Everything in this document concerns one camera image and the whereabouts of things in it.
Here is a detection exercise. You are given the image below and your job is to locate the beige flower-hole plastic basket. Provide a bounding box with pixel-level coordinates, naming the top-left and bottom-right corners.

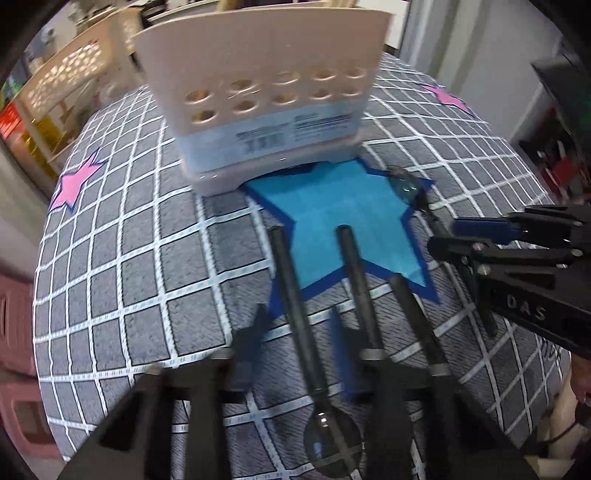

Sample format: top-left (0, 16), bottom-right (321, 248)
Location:
top-left (22, 7), bottom-right (145, 154)

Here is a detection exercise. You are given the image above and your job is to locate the beige plastic utensil holder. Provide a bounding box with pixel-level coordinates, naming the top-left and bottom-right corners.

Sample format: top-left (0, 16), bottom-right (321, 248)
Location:
top-left (131, 0), bottom-right (396, 197)

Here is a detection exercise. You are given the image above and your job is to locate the black handled clear spoon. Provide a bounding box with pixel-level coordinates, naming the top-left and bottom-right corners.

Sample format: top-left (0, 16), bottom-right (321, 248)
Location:
top-left (269, 226), bottom-right (363, 479)
top-left (385, 167), bottom-right (499, 337)
top-left (388, 273), bottom-right (451, 377)
top-left (336, 224), bottom-right (387, 361)

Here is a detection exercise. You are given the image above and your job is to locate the yellow oil bottle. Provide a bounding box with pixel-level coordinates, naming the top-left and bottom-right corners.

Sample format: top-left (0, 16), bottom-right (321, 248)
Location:
top-left (27, 114), bottom-right (64, 158)

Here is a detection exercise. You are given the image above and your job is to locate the red items pile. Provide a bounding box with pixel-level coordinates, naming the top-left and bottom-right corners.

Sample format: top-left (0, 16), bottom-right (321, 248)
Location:
top-left (517, 115), bottom-right (591, 205)

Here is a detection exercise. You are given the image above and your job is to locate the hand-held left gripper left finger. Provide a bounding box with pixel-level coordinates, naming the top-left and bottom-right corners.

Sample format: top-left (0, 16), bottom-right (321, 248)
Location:
top-left (60, 304), bottom-right (274, 480)

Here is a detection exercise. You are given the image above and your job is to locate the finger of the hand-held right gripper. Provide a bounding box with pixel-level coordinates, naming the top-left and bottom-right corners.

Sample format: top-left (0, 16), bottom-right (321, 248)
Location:
top-left (450, 204), bottom-right (588, 246)
top-left (427, 234), bottom-right (583, 278)

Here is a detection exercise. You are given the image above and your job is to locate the pink plastic chair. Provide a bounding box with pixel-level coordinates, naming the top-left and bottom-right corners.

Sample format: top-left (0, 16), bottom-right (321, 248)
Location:
top-left (0, 271), bottom-right (63, 462)

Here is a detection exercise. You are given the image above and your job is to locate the grey checked star tablecloth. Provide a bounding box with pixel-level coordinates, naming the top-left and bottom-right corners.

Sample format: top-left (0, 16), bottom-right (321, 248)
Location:
top-left (33, 51), bottom-right (573, 480)

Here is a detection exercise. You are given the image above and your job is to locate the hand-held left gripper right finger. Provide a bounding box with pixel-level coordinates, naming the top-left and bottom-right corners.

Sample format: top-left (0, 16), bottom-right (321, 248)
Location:
top-left (328, 309), bottom-right (541, 480)

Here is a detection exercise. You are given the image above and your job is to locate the dark screen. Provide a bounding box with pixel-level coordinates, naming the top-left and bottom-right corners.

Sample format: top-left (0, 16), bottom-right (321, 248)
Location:
top-left (530, 41), bottom-right (591, 121)

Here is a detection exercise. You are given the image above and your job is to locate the red label box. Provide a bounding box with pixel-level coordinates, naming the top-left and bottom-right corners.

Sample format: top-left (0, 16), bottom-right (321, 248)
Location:
top-left (0, 102), bottom-right (20, 140)

